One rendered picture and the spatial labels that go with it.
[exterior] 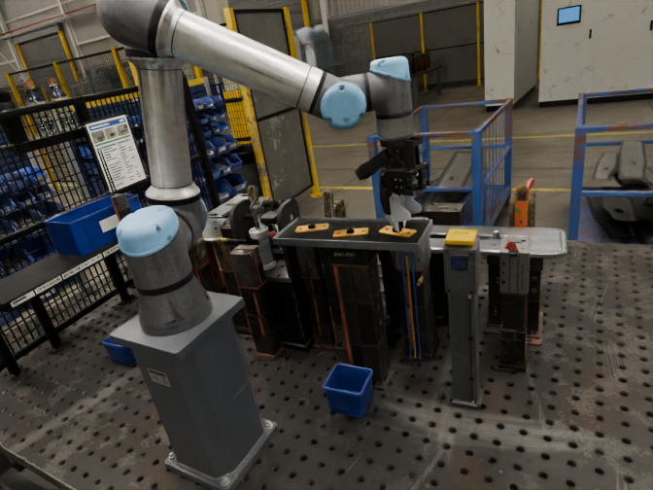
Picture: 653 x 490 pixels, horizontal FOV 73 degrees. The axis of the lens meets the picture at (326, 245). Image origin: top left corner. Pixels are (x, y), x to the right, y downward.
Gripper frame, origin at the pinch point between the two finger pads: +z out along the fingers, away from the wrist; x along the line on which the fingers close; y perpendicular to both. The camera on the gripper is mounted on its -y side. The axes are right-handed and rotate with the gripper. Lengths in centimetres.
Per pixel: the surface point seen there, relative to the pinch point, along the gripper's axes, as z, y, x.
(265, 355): 47, -46, -14
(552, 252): 17.9, 24.0, 33.0
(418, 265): 17.3, -2.8, 11.5
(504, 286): 21.9, 17.6, 18.3
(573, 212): 75, -13, 200
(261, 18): -72, -293, 231
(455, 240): 2.2, 13.9, 0.8
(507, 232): 18.2, 9.3, 41.3
